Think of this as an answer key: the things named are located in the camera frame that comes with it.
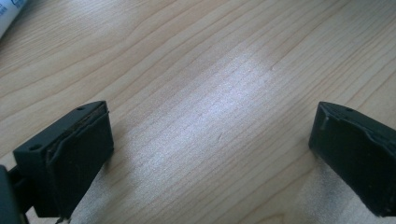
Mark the white and blue toothpaste tube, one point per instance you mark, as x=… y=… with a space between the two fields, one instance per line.
x=7 y=14

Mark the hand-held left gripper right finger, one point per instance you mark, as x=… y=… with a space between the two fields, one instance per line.
x=358 y=161

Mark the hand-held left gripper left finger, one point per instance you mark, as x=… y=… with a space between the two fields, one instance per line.
x=71 y=168

